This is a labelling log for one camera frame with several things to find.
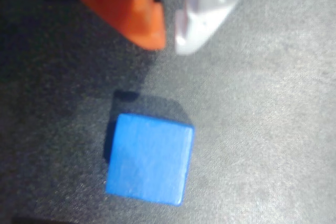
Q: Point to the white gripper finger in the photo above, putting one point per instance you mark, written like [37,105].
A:
[210,3]

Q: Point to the blue wooden cube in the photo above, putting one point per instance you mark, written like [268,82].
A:
[149,158]

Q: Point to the black table mat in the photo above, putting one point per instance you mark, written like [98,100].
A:
[262,129]

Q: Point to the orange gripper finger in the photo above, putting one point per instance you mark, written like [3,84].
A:
[123,3]

